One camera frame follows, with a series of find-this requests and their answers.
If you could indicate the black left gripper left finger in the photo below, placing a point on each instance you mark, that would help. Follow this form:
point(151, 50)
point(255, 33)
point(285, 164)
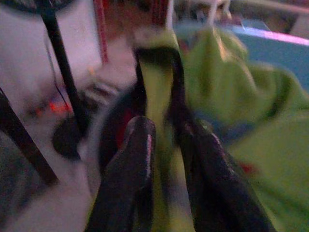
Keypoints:
point(130, 174)

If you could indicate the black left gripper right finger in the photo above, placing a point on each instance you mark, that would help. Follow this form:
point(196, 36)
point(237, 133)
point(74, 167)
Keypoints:
point(217, 188)

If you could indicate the lime green safety vest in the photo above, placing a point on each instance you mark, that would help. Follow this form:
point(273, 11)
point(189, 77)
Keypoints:
point(241, 96)

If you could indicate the black stand pole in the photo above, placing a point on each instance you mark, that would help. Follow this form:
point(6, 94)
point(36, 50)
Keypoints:
point(62, 60)

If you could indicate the light blue folding table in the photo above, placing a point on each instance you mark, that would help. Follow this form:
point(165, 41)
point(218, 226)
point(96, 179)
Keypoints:
point(277, 60)

